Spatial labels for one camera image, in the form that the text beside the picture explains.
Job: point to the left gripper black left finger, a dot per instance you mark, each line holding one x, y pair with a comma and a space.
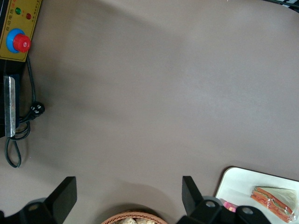
58, 200

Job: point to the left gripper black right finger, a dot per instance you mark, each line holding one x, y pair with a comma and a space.
194, 200

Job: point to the triangular sandwich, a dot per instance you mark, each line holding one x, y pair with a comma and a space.
280, 196

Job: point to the beige plastic tray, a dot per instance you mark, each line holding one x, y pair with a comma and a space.
238, 184

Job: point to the pink snack packet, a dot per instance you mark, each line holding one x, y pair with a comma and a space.
230, 206

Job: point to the clear pack beige snack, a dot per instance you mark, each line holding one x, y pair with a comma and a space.
144, 221
128, 221

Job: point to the round brown wicker basket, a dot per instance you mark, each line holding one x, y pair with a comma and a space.
109, 220

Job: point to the silver metal strip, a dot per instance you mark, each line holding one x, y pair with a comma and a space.
9, 105

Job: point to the yellow black control box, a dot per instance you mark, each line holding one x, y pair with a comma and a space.
21, 21

